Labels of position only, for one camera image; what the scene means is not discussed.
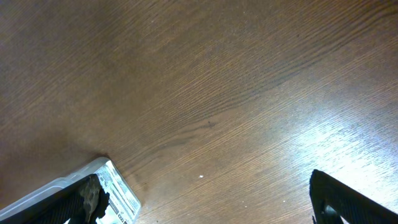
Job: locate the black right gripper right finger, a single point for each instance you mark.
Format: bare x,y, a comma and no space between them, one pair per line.
335,202

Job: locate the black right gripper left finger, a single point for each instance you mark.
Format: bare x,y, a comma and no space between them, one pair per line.
80,203

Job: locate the clear plastic container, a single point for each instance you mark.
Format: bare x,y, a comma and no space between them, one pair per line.
123,208

